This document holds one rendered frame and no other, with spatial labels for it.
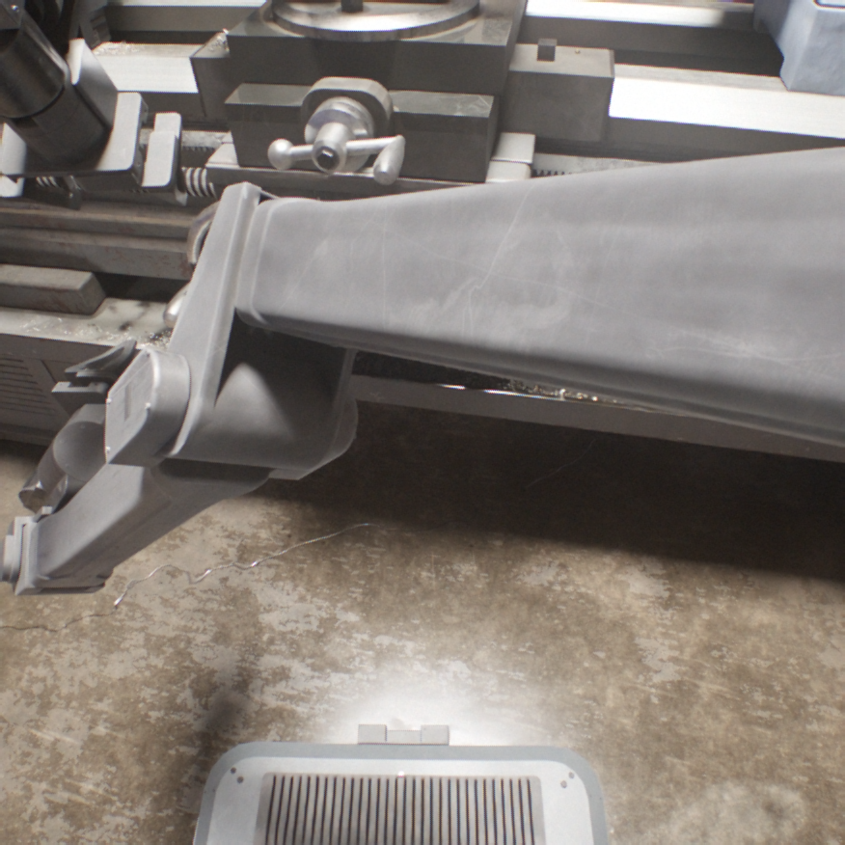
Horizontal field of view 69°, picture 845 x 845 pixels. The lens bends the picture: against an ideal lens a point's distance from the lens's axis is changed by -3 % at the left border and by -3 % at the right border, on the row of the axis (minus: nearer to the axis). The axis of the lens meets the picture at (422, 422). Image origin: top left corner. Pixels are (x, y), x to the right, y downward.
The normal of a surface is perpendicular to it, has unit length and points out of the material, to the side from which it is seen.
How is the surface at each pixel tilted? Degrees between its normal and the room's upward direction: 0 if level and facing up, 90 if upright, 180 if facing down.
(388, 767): 0
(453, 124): 90
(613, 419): 90
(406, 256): 51
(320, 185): 90
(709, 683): 0
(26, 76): 109
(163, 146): 30
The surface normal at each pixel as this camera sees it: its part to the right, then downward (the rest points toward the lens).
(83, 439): 0.65, -0.40
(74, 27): 1.00, 0.00
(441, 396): -0.18, 0.75
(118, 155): -0.02, -0.18
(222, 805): -0.02, -0.65
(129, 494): -0.73, -0.08
